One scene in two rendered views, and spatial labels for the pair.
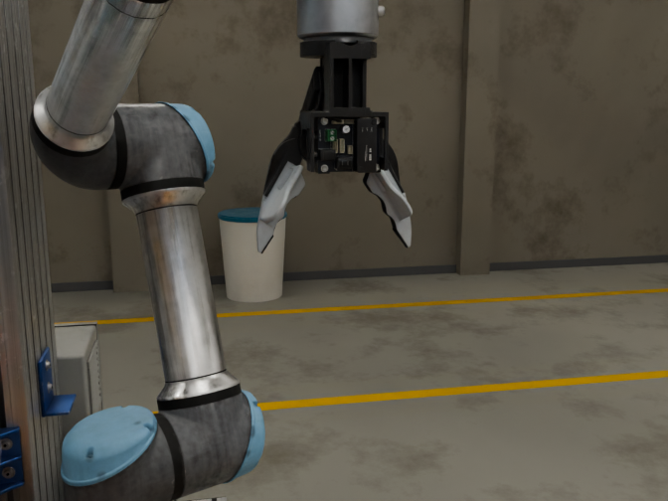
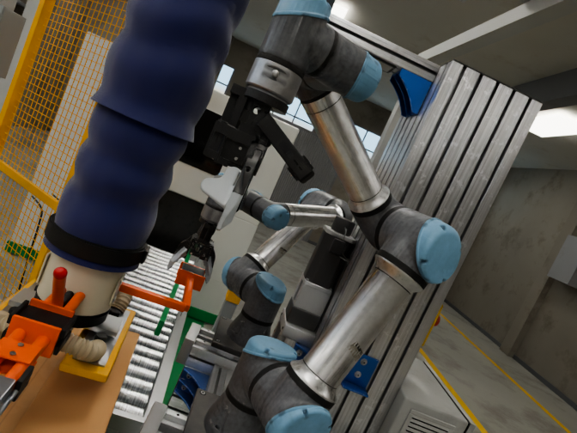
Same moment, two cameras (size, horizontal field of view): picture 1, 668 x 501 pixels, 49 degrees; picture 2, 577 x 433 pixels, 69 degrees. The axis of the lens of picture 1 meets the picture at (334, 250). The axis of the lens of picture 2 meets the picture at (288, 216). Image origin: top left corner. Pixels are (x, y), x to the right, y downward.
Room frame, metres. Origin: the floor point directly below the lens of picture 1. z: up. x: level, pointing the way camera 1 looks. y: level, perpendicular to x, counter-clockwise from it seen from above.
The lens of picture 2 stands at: (0.87, -0.63, 1.64)
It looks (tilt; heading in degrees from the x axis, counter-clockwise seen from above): 6 degrees down; 96
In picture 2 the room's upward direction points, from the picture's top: 24 degrees clockwise
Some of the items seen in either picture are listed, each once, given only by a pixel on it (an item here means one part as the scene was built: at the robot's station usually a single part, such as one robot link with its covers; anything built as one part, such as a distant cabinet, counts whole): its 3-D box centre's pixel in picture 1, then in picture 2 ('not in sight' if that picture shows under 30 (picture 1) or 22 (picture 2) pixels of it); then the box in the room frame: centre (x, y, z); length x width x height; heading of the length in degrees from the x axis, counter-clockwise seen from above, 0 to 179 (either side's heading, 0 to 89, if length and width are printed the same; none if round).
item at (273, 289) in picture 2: not in sight; (264, 295); (0.75, 0.77, 1.20); 0.13 x 0.12 x 0.14; 145
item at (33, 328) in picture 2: not in sight; (40, 326); (0.45, 0.07, 1.18); 0.10 x 0.08 x 0.06; 20
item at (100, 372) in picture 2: not in sight; (106, 331); (0.46, 0.34, 1.08); 0.34 x 0.10 x 0.05; 110
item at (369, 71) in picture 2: not in sight; (338, 68); (0.77, 0.07, 1.82); 0.11 x 0.11 x 0.08; 37
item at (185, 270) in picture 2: not in sight; (191, 276); (0.51, 0.67, 1.19); 0.09 x 0.08 x 0.05; 20
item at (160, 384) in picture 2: not in sight; (180, 316); (0.23, 1.87, 0.50); 2.31 x 0.05 x 0.19; 107
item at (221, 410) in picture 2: not in sight; (243, 411); (0.86, 0.29, 1.09); 0.15 x 0.15 x 0.10
